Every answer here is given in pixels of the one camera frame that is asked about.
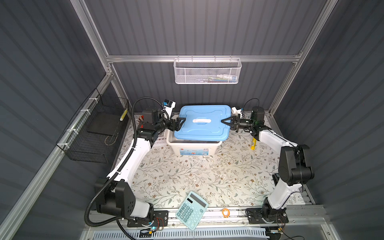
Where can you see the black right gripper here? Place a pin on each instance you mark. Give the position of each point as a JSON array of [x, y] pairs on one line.
[[235, 123]]

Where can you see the teal desk calculator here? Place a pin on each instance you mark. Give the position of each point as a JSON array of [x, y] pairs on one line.
[[192, 210]]

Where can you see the black wire wall basket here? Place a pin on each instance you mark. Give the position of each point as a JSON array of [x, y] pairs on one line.
[[98, 130]]

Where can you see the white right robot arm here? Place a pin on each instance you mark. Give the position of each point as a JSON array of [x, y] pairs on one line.
[[294, 170]]

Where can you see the white wire mesh basket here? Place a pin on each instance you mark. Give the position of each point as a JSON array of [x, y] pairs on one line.
[[209, 71]]

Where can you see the beige plastic storage bin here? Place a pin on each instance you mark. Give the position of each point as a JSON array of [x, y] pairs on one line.
[[191, 148]]

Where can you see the yellow capped tube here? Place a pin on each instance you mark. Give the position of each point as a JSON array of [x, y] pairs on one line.
[[253, 145]]

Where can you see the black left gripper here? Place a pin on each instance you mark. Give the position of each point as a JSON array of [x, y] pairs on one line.
[[178, 124]]

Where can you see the blue plastic bin lid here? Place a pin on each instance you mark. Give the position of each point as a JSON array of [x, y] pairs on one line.
[[204, 123]]

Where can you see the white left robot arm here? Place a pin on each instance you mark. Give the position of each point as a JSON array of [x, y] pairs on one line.
[[114, 199]]

